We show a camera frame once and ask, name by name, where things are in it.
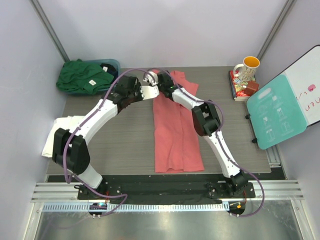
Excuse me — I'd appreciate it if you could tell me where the pink t-shirt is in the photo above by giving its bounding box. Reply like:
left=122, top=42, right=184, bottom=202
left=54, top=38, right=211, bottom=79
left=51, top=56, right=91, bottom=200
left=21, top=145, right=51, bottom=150
left=151, top=69, right=205, bottom=174

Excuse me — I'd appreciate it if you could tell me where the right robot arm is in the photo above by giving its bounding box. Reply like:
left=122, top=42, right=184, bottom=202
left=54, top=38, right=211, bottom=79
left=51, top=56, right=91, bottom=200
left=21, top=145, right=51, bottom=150
left=156, top=70, right=249, bottom=198

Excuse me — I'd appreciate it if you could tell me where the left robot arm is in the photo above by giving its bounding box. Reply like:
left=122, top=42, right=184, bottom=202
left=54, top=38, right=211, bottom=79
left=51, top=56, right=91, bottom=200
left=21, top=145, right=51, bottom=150
left=52, top=75, right=143, bottom=200

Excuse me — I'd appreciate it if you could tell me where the blue plastic bin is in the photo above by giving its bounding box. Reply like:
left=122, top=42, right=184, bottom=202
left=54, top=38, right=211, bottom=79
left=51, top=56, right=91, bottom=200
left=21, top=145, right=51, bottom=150
left=65, top=58, right=122, bottom=96

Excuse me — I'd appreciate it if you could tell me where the dark navy t-shirt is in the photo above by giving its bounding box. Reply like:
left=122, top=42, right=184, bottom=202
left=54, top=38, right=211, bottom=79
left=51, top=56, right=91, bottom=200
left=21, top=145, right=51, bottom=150
left=100, top=63, right=119, bottom=80

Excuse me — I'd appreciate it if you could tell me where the green t-shirt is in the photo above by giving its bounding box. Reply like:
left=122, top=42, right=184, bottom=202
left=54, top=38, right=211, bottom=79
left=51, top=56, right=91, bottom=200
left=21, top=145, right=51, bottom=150
left=55, top=58, right=114, bottom=95

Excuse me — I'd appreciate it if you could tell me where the folded white t-shirt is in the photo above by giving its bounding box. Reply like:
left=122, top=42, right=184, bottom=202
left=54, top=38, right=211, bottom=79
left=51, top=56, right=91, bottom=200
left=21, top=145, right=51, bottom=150
left=41, top=115, right=84, bottom=158

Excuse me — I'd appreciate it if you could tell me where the red book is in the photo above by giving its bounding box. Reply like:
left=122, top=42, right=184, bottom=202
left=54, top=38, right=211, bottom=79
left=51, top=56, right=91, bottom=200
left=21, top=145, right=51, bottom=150
left=228, top=70, right=259, bottom=102

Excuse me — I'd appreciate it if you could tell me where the white mug orange inside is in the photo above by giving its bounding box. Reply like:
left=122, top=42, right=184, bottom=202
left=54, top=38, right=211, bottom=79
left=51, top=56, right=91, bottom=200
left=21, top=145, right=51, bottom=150
left=232, top=56, right=260, bottom=82

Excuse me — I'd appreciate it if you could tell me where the small brown box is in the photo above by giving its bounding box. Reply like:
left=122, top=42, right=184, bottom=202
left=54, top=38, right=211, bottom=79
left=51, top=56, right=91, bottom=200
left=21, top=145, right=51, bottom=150
left=244, top=81, right=259, bottom=96

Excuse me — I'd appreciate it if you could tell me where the teal folding board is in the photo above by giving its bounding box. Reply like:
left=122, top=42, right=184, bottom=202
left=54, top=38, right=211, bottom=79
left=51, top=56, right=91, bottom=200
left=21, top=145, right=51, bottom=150
left=246, top=74, right=308, bottom=150

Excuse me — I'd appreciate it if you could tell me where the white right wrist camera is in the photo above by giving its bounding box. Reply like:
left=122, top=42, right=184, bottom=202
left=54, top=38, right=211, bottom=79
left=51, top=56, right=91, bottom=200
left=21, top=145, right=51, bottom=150
left=143, top=71, right=158, bottom=87

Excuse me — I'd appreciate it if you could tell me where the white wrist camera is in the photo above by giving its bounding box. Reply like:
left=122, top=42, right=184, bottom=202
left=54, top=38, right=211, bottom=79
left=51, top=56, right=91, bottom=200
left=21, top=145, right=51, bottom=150
left=143, top=71, right=158, bottom=87
left=140, top=85, right=160, bottom=100

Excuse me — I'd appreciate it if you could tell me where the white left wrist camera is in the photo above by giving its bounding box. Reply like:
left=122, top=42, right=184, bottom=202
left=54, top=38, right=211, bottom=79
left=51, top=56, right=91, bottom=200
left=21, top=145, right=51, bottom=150
left=140, top=85, right=160, bottom=100

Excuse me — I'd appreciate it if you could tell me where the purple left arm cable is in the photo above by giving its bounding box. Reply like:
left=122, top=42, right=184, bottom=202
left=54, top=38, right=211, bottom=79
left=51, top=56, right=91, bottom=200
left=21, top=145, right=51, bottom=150
left=63, top=67, right=151, bottom=218

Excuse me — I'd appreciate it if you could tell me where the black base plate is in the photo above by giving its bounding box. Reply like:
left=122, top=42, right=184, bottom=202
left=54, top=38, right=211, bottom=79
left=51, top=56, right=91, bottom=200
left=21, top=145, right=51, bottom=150
left=77, top=174, right=256, bottom=204

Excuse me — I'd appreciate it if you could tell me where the aluminium rail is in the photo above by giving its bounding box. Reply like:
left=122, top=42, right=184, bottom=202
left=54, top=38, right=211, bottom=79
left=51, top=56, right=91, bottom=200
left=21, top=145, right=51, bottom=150
left=31, top=180, right=304, bottom=213

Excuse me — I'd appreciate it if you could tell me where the whiteboard with black frame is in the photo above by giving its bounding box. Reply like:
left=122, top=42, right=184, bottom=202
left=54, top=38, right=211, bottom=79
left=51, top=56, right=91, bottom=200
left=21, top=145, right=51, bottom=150
left=279, top=45, right=320, bottom=126

